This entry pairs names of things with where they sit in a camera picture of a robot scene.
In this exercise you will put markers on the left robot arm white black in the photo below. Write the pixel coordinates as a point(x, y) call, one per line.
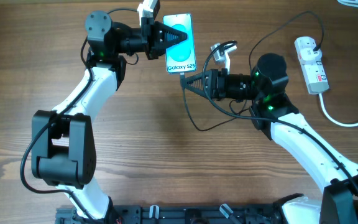
point(62, 151)

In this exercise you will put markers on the white charger plug adapter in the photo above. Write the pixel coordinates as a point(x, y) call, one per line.
point(308, 55)

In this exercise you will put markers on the Galaxy smartphone with teal screen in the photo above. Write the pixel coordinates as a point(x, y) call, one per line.
point(181, 57)

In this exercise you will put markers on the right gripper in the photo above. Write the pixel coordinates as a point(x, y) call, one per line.
point(219, 78)

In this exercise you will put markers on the white power strip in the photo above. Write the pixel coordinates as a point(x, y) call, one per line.
point(314, 74)

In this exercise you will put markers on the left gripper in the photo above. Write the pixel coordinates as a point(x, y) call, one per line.
point(151, 33)

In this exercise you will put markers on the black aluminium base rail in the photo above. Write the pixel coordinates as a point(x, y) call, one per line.
point(254, 213)

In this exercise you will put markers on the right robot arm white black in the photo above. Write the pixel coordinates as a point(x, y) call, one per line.
point(273, 113)

